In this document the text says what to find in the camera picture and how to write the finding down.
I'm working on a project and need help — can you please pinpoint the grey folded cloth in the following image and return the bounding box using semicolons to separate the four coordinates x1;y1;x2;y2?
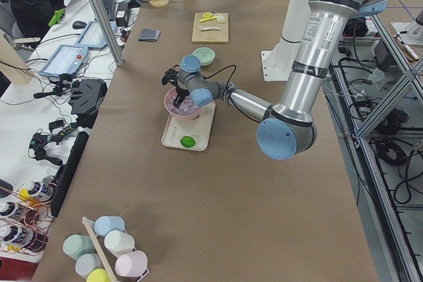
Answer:
138;28;161;42

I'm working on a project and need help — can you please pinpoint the mint green bowl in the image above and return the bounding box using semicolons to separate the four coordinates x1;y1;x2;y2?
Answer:
192;47;215;66

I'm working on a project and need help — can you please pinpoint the bamboo cutting board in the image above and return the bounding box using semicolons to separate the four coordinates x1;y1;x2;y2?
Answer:
191;13;229;44

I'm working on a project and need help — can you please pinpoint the white ceramic spoon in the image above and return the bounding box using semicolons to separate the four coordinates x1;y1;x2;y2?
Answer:
198;26;221;32

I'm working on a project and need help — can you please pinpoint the teach pendant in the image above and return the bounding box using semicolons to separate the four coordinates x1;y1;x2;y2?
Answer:
75;20;107;50
38;44;89;77

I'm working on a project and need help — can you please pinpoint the green lime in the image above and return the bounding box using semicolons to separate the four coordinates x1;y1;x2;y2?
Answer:
180;135;196;148

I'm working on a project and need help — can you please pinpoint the yellow plastic knife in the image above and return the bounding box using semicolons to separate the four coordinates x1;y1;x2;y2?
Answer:
198;16;217;22

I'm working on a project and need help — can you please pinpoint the yellow cup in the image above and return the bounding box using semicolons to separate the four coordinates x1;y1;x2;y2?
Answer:
86;268;111;282

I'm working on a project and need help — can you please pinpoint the light blue cup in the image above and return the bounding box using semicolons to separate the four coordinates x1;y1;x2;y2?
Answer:
94;216;126;237

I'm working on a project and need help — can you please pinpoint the white cup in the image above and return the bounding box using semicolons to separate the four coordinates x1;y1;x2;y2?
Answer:
104;230;135;258

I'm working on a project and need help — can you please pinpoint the copper wire basket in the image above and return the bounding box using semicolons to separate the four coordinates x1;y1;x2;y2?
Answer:
1;181;55;256

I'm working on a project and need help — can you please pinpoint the aluminium frame post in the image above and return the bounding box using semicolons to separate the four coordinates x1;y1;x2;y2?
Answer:
89;0;124;67

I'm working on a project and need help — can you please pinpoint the teach pendant far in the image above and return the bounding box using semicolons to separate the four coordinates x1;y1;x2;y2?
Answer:
75;20;107;50

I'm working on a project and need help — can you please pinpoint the black keyboard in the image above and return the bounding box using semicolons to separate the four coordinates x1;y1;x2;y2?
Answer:
101;0;116;21

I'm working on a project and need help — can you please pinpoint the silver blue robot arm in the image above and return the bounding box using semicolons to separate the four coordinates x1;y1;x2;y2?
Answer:
162;0;387;160

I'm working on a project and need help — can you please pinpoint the black computer mouse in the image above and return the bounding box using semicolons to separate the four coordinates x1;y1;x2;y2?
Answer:
72;20;87;30

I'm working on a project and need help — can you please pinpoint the black monitor bar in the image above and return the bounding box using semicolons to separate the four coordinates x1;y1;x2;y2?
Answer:
50;131;89;218

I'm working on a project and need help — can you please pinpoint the pink bowl of ice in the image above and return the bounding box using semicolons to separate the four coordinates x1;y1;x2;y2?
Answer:
163;88;204;120

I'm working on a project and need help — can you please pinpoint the grey blue cup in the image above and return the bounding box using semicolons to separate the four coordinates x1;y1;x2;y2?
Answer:
75;254;102;279

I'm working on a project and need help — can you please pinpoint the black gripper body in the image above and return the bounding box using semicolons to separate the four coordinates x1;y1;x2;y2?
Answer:
174;76;188;99

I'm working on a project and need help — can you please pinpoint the teach pendant near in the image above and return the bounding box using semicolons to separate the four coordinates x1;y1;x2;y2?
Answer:
38;44;89;77

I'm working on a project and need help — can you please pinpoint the pink cup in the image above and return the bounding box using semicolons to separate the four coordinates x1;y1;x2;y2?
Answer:
115;250;149;277

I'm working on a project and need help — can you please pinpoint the mint green cup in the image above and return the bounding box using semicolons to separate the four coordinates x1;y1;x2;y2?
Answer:
62;234;95;260

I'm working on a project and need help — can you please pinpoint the black device stand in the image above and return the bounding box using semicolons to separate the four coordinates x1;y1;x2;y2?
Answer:
68;79;108;129

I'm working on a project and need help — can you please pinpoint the beige serving tray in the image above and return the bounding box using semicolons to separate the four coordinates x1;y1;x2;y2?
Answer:
161;102;215;151

